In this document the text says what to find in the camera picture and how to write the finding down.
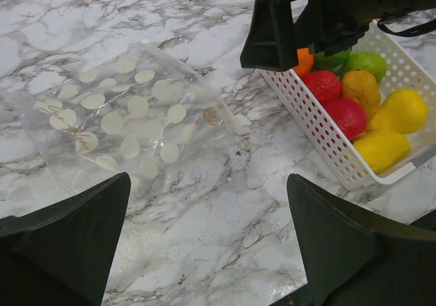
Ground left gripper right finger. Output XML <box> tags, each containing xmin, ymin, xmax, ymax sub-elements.
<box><xmin>287</xmin><ymin>174</ymin><xmax>435</xmax><ymax>305</ymax></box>

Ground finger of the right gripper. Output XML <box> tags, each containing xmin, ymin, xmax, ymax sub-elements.
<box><xmin>240</xmin><ymin>0</ymin><xmax>298</xmax><ymax>71</ymax></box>

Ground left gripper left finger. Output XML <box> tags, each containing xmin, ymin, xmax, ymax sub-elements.
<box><xmin>1</xmin><ymin>172</ymin><xmax>131</xmax><ymax>305</ymax></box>

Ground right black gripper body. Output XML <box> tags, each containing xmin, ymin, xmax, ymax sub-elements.
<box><xmin>289</xmin><ymin>0</ymin><xmax>436</xmax><ymax>59</ymax></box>

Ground red toy strawberry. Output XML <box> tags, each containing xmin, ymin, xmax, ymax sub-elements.
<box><xmin>302</xmin><ymin>70</ymin><xmax>341</xmax><ymax>104</ymax></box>

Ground orange-yellow toy fruit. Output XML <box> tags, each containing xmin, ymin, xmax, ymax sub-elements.
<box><xmin>341</xmin><ymin>70</ymin><xmax>381</xmax><ymax>121</ymax></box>

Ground white perforated basket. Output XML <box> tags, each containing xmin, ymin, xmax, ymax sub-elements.
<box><xmin>263</xmin><ymin>24</ymin><xmax>435</xmax><ymax>189</ymax></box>

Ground red toy apple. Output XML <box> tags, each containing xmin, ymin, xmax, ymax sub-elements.
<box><xmin>324</xmin><ymin>97</ymin><xmax>367</xmax><ymax>140</ymax></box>

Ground clear dotted zip bag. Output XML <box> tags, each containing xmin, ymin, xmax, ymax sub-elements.
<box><xmin>14</xmin><ymin>42</ymin><xmax>244</xmax><ymax>194</ymax></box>

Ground orange toy fruit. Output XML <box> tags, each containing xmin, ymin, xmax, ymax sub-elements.
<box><xmin>293</xmin><ymin>48</ymin><xmax>314</xmax><ymax>78</ymax></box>

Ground green striped toy watermelon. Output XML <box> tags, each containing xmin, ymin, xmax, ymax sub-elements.
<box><xmin>313</xmin><ymin>49</ymin><xmax>352</xmax><ymax>71</ymax></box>

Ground green toy lime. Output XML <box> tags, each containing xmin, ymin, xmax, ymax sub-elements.
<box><xmin>343</xmin><ymin>51</ymin><xmax>388</xmax><ymax>83</ymax></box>

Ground yellow toy banana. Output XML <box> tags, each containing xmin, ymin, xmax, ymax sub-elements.
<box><xmin>354</xmin><ymin>129</ymin><xmax>411</xmax><ymax>174</ymax></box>

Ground yellow toy lemon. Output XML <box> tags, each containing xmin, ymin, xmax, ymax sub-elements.
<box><xmin>368</xmin><ymin>89</ymin><xmax>428</xmax><ymax>134</ymax></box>

